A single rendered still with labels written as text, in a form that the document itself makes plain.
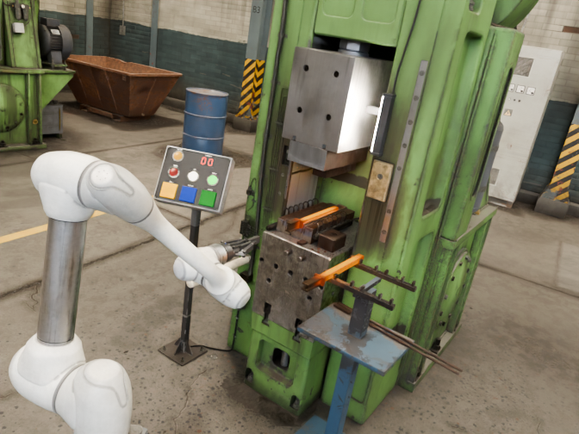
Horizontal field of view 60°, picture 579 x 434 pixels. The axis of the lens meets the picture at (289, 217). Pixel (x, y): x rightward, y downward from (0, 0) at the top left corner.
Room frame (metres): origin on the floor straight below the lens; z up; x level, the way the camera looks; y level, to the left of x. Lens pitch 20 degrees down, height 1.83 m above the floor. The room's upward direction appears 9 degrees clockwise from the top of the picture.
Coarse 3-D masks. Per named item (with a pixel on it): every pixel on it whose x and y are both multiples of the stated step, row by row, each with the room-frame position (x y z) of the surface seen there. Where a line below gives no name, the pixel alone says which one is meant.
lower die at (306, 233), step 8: (304, 208) 2.44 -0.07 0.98; (312, 208) 2.46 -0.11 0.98; (320, 208) 2.45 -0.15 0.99; (344, 208) 2.50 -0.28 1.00; (288, 216) 2.29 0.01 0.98; (296, 216) 2.28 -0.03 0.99; (304, 216) 2.30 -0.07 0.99; (344, 216) 2.40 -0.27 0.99; (352, 216) 2.49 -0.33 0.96; (280, 224) 2.24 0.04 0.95; (304, 224) 2.17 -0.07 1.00; (320, 224) 2.22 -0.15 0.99; (328, 224) 2.27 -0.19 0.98; (288, 232) 2.21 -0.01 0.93; (296, 232) 2.19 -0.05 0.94; (304, 232) 2.16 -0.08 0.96; (312, 232) 2.14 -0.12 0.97; (312, 240) 2.16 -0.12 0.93
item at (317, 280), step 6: (354, 258) 1.92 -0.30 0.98; (360, 258) 1.94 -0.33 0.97; (342, 264) 1.84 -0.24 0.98; (348, 264) 1.85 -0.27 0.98; (354, 264) 1.90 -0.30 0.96; (330, 270) 1.76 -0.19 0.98; (336, 270) 1.77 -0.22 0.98; (342, 270) 1.82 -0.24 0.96; (318, 276) 1.69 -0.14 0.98; (324, 276) 1.70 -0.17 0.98; (330, 276) 1.74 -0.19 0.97; (306, 282) 1.62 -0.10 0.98; (312, 282) 1.63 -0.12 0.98; (318, 282) 1.68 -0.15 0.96; (324, 282) 1.69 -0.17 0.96; (306, 288) 1.62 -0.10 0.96; (312, 288) 1.64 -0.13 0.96
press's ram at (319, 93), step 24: (312, 48) 2.32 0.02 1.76; (312, 72) 2.22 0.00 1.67; (336, 72) 2.16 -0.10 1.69; (360, 72) 2.18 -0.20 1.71; (384, 72) 2.38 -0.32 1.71; (288, 96) 2.27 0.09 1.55; (312, 96) 2.21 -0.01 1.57; (336, 96) 2.15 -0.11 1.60; (360, 96) 2.21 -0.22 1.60; (288, 120) 2.26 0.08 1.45; (312, 120) 2.20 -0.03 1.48; (336, 120) 2.13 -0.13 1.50; (360, 120) 2.25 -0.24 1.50; (312, 144) 2.19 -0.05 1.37; (336, 144) 2.12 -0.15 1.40; (360, 144) 2.30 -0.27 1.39
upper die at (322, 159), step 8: (296, 144) 2.23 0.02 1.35; (304, 144) 2.21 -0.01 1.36; (296, 152) 2.22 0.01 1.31; (304, 152) 2.20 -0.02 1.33; (312, 152) 2.18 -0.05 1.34; (320, 152) 2.16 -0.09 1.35; (328, 152) 2.16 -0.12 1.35; (344, 152) 2.28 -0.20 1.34; (352, 152) 2.36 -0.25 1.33; (360, 152) 2.43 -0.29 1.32; (296, 160) 2.22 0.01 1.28; (304, 160) 2.20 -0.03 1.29; (312, 160) 2.18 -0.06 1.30; (320, 160) 2.16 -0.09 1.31; (328, 160) 2.17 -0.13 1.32; (336, 160) 2.23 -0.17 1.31; (344, 160) 2.30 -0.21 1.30; (352, 160) 2.37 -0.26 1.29; (360, 160) 2.45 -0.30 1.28; (320, 168) 2.15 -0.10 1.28; (328, 168) 2.18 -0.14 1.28
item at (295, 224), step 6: (324, 210) 2.38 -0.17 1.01; (330, 210) 2.40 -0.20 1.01; (306, 216) 2.25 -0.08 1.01; (312, 216) 2.27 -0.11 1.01; (318, 216) 2.30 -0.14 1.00; (288, 222) 2.11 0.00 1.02; (294, 222) 2.12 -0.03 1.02; (300, 222) 2.16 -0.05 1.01; (288, 228) 2.10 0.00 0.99; (294, 228) 2.14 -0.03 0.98
